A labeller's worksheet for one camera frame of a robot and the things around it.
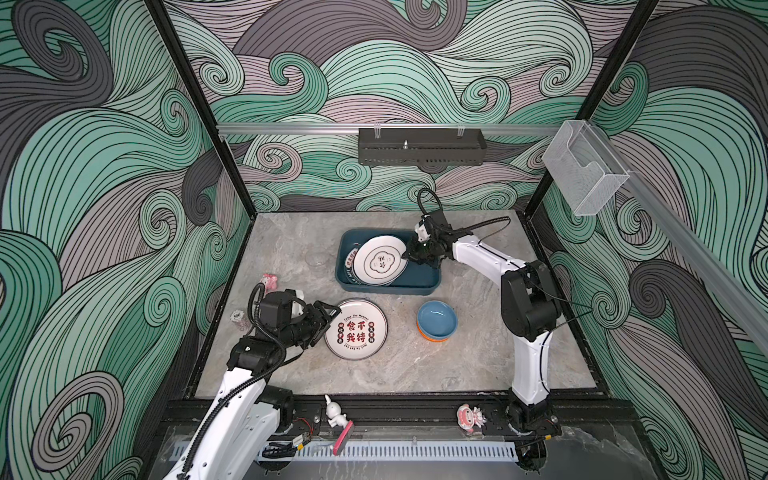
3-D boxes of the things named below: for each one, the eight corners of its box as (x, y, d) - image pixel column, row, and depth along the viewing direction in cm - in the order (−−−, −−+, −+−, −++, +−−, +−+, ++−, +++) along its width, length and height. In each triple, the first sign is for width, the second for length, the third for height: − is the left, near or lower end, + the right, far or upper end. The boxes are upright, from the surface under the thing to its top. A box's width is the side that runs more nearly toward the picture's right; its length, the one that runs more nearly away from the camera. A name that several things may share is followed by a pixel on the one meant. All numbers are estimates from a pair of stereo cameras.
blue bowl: (420, 348, 86) (424, 335, 79) (417, 314, 93) (420, 300, 86) (454, 348, 86) (461, 336, 79) (448, 314, 93) (454, 300, 86)
